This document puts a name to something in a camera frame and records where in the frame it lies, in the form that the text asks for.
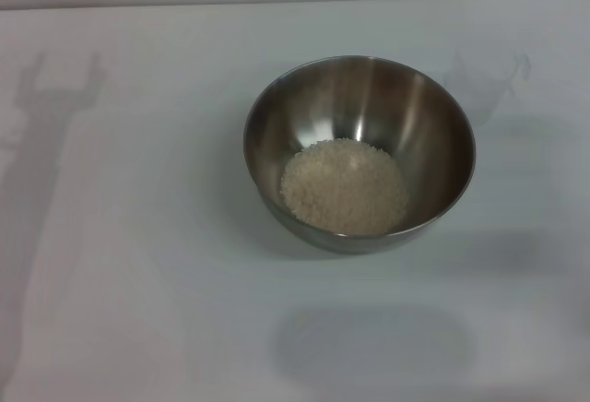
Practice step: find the clear plastic measuring cup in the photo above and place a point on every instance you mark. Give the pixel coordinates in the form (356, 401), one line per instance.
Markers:
(488, 93)

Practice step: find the white rice grains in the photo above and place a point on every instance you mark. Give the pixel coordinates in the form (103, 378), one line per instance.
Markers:
(345, 190)

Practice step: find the stainless steel mixing bowl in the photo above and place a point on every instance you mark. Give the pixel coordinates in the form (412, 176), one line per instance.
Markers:
(369, 107)

